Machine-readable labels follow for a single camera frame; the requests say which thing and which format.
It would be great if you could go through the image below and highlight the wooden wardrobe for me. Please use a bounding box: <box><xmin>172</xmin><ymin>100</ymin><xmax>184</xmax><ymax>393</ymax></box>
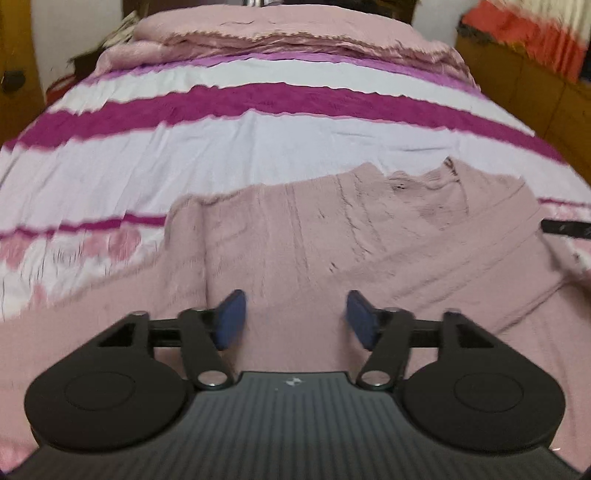
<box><xmin>0</xmin><ymin>0</ymin><xmax>48</xmax><ymax>145</ymax></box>

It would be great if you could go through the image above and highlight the wooden side cabinet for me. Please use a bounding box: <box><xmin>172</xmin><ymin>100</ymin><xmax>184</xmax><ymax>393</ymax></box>
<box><xmin>455</xmin><ymin>34</ymin><xmax>591</xmax><ymax>185</ymax></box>

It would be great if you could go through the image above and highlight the pink folded quilt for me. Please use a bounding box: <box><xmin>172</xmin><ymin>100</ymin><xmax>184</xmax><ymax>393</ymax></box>
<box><xmin>95</xmin><ymin>9</ymin><xmax>481</xmax><ymax>90</ymax></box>

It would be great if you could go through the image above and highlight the pink knitted sweater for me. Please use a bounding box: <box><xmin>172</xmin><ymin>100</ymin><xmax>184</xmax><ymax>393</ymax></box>
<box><xmin>0</xmin><ymin>157</ymin><xmax>591</xmax><ymax>467</ymax></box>

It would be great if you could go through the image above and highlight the striped floral bed sheet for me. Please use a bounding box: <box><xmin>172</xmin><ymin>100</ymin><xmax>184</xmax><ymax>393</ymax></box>
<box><xmin>0</xmin><ymin>48</ymin><xmax>591</xmax><ymax>324</ymax></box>

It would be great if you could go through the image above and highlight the dark clothing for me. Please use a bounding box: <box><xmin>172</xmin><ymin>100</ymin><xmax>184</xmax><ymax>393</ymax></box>
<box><xmin>323</xmin><ymin>0</ymin><xmax>419</xmax><ymax>24</ymax></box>

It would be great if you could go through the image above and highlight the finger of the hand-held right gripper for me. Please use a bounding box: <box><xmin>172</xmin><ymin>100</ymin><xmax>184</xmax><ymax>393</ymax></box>
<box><xmin>541</xmin><ymin>220</ymin><xmax>591</xmax><ymax>240</ymax></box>

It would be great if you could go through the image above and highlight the red paper bag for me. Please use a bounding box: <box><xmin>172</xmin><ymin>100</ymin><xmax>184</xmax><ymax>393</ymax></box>
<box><xmin>46</xmin><ymin>74</ymin><xmax>78</xmax><ymax>100</ymax></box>

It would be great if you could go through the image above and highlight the pale cloth pile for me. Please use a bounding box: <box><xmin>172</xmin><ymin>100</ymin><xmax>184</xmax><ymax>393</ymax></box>
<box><xmin>104</xmin><ymin>11</ymin><xmax>140</xmax><ymax>48</ymax></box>

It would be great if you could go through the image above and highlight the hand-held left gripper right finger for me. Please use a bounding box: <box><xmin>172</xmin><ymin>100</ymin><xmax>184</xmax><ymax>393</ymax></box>
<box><xmin>346</xmin><ymin>289</ymin><xmax>502</xmax><ymax>392</ymax></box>

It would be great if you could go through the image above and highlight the orange striped cloth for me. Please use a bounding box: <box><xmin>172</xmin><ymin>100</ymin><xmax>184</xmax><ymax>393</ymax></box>
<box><xmin>457</xmin><ymin>0</ymin><xmax>591</xmax><ymax>85</ymax></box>

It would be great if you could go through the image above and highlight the black wardrobe knob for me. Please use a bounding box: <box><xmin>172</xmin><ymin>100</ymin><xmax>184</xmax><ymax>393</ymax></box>
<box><xmin>2</xmin><ymin>69</ymin><xmax>27</xmax><ymax>94</ymax></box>

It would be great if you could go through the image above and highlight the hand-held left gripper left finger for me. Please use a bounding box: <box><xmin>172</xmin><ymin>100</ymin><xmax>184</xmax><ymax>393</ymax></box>
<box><xmin>83</xmin><ymin>289</ymin><xmax>248</xmax><ymax>392</ymax></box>

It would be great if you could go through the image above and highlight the dark wooden nightstand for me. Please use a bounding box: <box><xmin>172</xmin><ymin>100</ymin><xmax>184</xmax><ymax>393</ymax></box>
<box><xmin>69</xmin><ymin>44</ymin><xmax>112</xmax><ymax>83</ymax></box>

